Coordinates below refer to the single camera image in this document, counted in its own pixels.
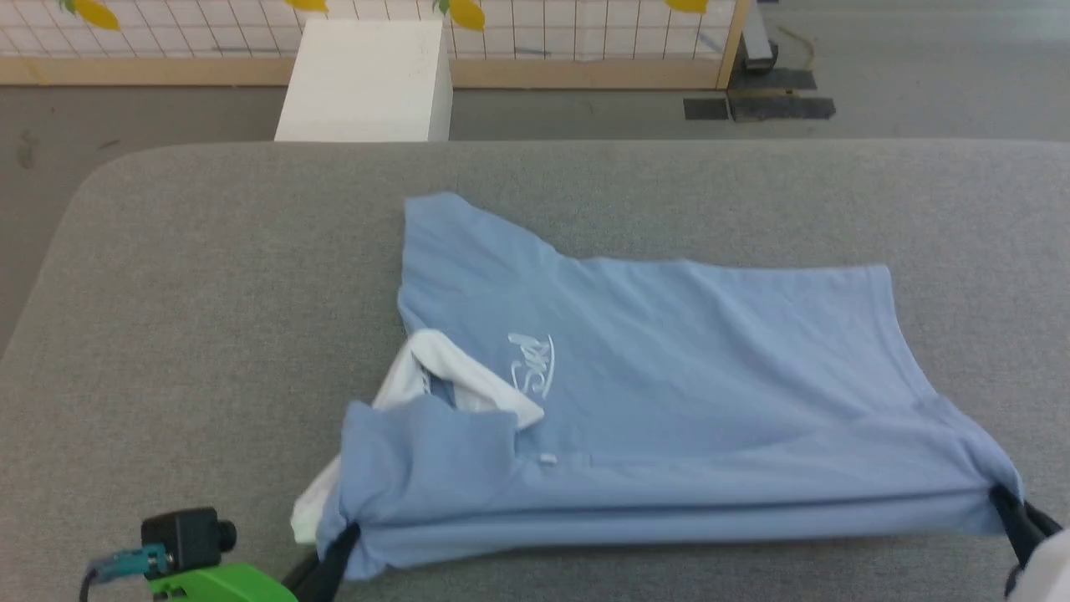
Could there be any white box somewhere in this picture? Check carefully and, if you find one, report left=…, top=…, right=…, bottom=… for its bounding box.
left=274, top=18, right=454, bottom=143

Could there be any large black floor plate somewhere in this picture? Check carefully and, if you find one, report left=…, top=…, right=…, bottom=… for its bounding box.
left=727, top=69, right=837, bottom=123

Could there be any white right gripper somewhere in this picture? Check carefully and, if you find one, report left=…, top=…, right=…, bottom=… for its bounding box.
left=990, top=485, right=1070, bottom=602

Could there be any light blue polo shirt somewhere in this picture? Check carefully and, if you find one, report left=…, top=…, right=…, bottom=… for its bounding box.
left=290, top=192, right=1027, bottom=582

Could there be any grey metal board leg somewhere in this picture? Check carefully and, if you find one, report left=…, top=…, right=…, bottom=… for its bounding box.
left=740, top=0, right=780, bottom=72

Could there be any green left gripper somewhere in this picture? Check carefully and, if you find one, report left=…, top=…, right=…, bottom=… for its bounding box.
left=146, top=522, right=362, bottom=602

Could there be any lemon tile partition panel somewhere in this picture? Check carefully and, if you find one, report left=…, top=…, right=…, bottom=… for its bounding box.
left=0, top=0, right=753, bottom=91

